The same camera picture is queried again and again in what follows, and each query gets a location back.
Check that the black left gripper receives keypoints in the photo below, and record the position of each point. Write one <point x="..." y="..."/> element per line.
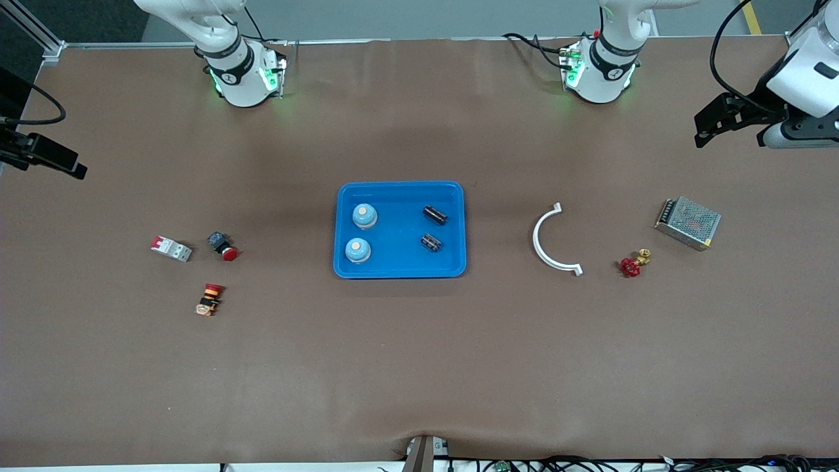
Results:
<point x="752" y="110"/>

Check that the long dark electrolytic capacitor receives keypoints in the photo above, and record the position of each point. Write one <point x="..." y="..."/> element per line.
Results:
<point x="435" y="214"/>

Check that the blue bell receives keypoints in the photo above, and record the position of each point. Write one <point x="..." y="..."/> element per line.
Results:
<point x="365" y="216"/>
<point x="358" y="250"/>

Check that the short dark electrolytic capacitor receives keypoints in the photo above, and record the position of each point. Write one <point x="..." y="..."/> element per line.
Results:
<point x="430" y="242"/>

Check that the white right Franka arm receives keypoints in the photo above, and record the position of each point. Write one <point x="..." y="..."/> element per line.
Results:
<point x="242" y="72"/>

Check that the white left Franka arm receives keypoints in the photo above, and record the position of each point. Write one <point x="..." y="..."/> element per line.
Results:
<point x="609" y="65"/>

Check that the blue plastic tray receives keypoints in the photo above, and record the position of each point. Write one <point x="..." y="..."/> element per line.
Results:
<point x="400" y="229"/>

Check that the metal mesh power supply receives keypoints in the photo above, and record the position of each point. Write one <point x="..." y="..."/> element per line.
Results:
<point x="688" y="223"/>

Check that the red white circuit breaker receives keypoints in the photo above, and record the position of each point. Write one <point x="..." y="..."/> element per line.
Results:
<point x="172" y="249"/>

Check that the red orange emergency stop button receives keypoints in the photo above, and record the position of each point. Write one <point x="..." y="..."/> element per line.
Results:
<point x="210" y="300"/>

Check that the red push button switch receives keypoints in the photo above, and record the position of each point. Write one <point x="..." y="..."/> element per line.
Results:
<point x="228" y="254"/>

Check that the white curved bracket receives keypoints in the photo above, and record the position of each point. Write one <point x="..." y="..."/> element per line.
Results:
<point x="535" y="239"/>

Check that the metal clamp bracket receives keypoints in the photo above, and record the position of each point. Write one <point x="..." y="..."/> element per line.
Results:
<point x="423" y="455"/>

